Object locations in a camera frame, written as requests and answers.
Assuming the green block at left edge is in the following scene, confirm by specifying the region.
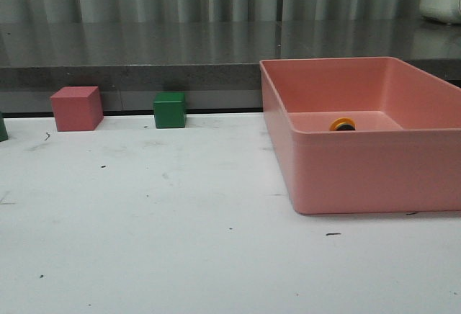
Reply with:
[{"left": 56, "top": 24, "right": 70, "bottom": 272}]
[{"left": 0, "top": 112, "right": 9, "bottom": 142}]

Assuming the dark grey counter shelf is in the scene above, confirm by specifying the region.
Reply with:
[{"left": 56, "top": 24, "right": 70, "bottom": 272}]
[{"left": 1, "top": 19, "right": 460, "bottom": 115}]

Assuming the yellow push button switch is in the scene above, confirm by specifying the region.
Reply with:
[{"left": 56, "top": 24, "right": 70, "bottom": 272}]
[{"left": 329, "top": 117, "right": 356, "bottom": 131}]

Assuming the green cube block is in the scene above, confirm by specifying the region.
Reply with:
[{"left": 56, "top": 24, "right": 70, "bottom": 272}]
[{"left": 153, "top": 91, "right": 187, "bottom": 129}]

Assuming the pink cube block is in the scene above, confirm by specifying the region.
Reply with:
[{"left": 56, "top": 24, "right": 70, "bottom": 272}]
[{"left": 50, "top": 86, "right": 104, "bottom": 132}]

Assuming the pink plastic bin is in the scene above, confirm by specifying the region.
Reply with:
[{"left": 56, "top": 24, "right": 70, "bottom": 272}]
[{"left": 260, "top": 57, "right": 460, "bottom": 215}]

